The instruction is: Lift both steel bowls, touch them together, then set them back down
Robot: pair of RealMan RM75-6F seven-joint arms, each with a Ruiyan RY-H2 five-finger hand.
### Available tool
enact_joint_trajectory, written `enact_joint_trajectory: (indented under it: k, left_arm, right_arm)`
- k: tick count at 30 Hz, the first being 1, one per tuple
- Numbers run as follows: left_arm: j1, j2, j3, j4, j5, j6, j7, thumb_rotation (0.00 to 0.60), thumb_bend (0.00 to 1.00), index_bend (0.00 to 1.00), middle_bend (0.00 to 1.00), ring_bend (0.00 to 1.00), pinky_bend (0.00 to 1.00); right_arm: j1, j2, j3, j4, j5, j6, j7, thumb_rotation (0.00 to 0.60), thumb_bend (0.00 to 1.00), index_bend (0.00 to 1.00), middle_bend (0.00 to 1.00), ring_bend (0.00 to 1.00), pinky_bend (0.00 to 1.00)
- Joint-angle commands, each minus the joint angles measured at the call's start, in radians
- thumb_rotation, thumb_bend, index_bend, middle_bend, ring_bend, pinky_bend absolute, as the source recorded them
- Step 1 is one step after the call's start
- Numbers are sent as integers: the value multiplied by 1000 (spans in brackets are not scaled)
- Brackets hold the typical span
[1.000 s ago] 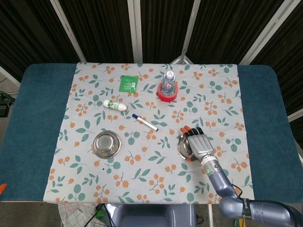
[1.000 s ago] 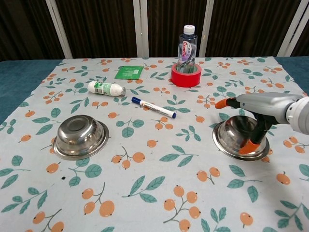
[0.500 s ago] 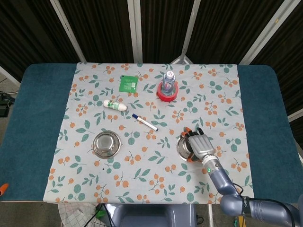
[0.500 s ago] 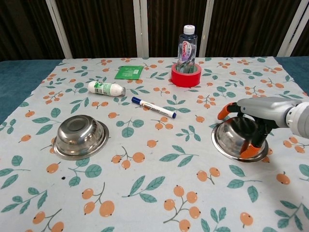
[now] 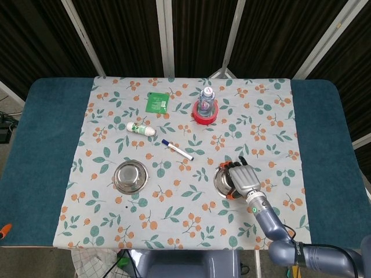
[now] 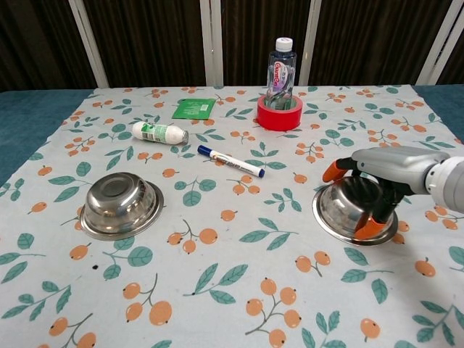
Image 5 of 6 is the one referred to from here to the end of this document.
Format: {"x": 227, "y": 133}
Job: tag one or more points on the small white green-label bottle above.
{"x": 140, "y": 129}

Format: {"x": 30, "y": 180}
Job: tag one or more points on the white grid-pattern cloth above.
{"x": 92, "y": 263}

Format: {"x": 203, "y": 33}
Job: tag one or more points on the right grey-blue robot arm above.
{"x": 271, "y": 226}

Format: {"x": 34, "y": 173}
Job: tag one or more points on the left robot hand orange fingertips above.
{"x": 5, "y": 229}

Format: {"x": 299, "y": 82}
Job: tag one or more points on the green foil sachet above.
{"x": 157, "y": 102}

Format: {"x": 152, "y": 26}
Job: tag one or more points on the red tape roll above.
{"x": 205, "y": 119}

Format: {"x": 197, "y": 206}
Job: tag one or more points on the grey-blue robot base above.
{"x": 185, "y": 265}

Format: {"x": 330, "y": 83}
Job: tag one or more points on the yellow floor stand leg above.
{"x": 295, "y": 272}

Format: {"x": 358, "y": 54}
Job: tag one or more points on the white partition frame post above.
{"x": 165, "y": 37}
{"x": 324, "y": 40}
{"x": 84, "y": 39}
{"x": 362, "y": 141}
{"x": 232, "y": 37}
{"x": 11, "y": 94}

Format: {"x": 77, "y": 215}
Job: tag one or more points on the stainless steel bowl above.
{"x": 222, "y": 181}
{"x": 130, "y": 177}

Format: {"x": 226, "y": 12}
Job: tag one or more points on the thin white metal pole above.
{"x": 257, "y": 265}

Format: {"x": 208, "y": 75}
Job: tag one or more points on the teal blue table cover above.
{"x": 43, "y": 144}

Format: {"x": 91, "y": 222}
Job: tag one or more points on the white blue-capped marker pen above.
{"x": 177, "y": 149}

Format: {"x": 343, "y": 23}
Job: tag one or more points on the floral orange fruit tablecloth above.
{"x": 174, "y": 202}

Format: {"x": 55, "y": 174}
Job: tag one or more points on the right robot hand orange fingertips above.
{"x": 243, "y": 178}

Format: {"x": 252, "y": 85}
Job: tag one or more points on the clear plastic water bottle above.
{"x": 206, "y": 100}

